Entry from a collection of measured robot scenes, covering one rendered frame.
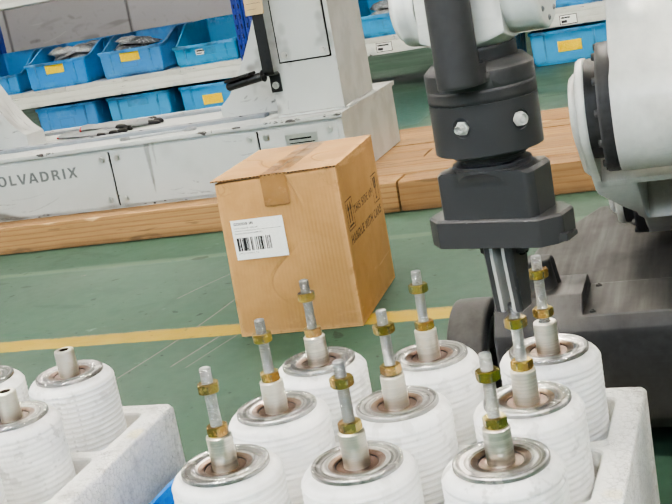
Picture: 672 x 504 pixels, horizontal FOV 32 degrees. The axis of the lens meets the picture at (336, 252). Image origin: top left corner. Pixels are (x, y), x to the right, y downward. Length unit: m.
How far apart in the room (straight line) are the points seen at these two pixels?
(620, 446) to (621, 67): 0.40
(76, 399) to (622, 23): 0.71
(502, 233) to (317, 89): 2.20
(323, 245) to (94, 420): 0.87
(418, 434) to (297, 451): 0.12
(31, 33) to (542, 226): 9.99
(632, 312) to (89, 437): 0.64
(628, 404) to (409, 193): 1.85
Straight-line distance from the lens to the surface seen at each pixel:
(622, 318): 1.40
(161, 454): 1.36
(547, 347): 1.12
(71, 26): 10.61
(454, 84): 0.88
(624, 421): 1.14
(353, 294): 2.10
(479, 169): 0.93
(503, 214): 0.94
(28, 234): 3.42
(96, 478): 1.24
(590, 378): 1.11
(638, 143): 1.26
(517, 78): 0.92
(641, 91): 1.25
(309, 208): 2.07
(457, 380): 1.12
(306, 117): 3.06
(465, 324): 1.45
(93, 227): 3.31
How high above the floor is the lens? 0.64
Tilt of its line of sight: 14 degrees down
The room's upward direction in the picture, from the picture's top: 10 degrees counter-clockwise
